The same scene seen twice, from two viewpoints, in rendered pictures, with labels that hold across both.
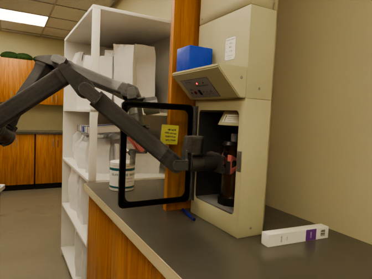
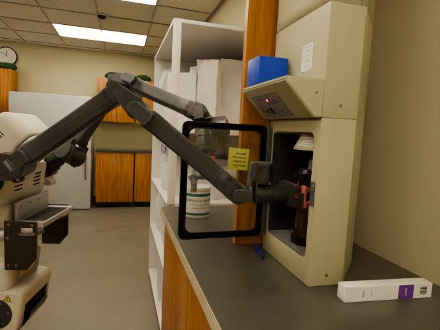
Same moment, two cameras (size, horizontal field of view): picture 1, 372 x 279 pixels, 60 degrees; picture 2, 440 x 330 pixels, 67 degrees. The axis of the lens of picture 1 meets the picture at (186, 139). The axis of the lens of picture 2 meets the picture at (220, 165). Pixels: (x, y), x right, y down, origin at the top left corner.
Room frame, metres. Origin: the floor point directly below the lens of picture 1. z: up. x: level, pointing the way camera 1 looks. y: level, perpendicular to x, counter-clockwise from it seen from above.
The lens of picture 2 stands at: (0.12, -0.13, 1.36)
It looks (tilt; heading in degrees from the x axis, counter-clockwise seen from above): 6 degrees down; 12
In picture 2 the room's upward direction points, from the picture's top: 3 degrees clockwise
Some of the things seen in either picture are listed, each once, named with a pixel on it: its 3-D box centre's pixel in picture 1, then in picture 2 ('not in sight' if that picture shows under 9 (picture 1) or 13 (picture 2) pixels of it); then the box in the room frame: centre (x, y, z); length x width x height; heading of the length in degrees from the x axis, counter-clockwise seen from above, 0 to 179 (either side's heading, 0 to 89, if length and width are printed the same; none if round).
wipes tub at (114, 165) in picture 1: (122, 175); not in sight; (1.69, 0.33, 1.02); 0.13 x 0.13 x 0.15
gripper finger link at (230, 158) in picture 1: (230, 163); (306, 195); (1.17, -0.17, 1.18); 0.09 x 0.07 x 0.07; 119
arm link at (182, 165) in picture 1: (186, 151); (251, 180); (1.12, 0.00, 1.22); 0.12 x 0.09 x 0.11; 107
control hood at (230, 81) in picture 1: (205, 84); (276, 101); (1.16, -0.06, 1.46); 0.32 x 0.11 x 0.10; 29
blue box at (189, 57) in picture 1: (194, 60); (266, 73); (1.24, -0.02, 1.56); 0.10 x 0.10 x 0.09; 29
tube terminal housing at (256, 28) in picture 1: (243, 123); (325, 147); (1.25, -0.22, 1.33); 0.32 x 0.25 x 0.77; 29
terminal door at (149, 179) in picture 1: (157, 154); (223, 181); (1.24, 0.11, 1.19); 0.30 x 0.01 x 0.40; 121
